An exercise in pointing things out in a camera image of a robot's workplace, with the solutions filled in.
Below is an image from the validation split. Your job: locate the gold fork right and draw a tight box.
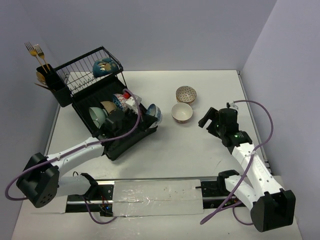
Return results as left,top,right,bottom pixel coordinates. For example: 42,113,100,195
33,44,50,73

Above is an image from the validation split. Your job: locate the gold spoon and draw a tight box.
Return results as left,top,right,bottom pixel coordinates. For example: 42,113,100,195
36,71,47,85

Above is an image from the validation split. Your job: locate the gold fork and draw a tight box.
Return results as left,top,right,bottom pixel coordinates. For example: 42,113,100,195
24,42,47,73
33,44,50,73

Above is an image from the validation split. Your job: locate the beige black bowl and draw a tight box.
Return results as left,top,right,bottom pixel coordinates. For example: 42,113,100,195
100,101,117,115

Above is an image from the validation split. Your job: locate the blue gold globe bowl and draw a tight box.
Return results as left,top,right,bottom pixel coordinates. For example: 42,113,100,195
92,57,119,78

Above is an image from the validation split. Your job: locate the blue floral porcelain bowl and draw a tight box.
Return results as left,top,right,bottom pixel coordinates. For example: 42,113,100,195
146,103,163,128

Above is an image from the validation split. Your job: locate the green celadon bowl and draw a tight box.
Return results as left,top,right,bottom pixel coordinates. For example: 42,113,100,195
88,107,109,129

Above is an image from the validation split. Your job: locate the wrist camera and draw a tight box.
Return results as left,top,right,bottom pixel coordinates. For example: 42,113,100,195
124,95,142,114
226,102,239,114

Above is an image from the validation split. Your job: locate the purple cable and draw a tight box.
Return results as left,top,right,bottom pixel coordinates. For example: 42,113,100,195
4,88,145,202
199,99,275,226

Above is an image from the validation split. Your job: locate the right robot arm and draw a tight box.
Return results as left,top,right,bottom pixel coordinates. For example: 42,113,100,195
198,107,296,232

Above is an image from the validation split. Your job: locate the black cutlery holder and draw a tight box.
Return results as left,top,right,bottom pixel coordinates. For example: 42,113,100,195
36,64,72,108

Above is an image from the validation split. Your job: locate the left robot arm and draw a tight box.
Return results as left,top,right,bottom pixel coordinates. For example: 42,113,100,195
16,110,162,208

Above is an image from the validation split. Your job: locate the white taped sheet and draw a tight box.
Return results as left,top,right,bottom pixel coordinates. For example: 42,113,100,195
112,179,204,217

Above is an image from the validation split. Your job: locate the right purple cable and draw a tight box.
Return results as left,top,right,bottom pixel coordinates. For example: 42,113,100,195
199,99,275,226

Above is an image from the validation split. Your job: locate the white floral bowl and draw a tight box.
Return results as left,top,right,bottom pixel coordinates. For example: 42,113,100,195
171,102,193,124

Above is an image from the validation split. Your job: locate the black wire dish rack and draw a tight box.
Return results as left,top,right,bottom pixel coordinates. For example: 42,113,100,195
54,45,159,162

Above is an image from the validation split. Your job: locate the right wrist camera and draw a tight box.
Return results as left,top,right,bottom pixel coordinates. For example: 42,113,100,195
226,102,239,114

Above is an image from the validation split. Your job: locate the gold fork left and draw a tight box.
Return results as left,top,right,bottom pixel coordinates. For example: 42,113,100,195
24,42,47,73

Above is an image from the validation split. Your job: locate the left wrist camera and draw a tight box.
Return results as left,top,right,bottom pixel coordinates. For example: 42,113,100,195
124,95,142,114

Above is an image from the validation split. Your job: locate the patterned brown white bowl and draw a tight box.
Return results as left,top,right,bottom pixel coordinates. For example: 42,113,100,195
175,86,197,105

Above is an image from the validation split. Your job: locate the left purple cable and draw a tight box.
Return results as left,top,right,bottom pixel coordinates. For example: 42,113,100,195
4,88,145,202

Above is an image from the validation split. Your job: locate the blue triangle pattern bowl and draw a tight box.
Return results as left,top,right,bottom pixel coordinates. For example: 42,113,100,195
112,93,128,112

